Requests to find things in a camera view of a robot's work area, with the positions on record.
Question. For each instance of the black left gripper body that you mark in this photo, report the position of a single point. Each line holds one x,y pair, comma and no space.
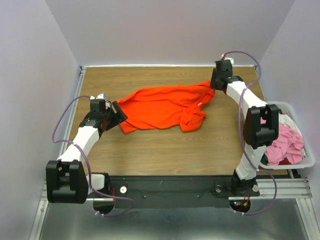
110,122

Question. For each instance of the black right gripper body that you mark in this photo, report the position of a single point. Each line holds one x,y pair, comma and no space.
214,80

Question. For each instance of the orange t shirt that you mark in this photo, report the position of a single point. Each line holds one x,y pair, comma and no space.
164,107

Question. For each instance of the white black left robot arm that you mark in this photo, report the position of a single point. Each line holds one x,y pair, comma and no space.
66,179

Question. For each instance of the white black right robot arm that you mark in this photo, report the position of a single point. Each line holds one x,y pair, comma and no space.
258,124

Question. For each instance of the white garment in basket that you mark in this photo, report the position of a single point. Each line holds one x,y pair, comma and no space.
285,120

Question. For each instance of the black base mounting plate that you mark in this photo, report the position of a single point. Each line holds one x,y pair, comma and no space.
164,192

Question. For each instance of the pink t shirt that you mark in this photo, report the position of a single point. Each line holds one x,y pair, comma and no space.
285,150

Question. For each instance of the white perforated laundry basket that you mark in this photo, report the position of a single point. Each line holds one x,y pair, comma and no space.
307,161

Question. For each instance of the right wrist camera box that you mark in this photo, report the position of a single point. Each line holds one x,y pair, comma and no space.
224,66

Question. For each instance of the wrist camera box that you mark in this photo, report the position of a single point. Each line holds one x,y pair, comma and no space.
224,66
98,103

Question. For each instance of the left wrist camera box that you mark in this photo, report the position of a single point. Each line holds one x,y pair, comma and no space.
98,103

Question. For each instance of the aluminium frame rail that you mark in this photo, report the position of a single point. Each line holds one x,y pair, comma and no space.
268,188

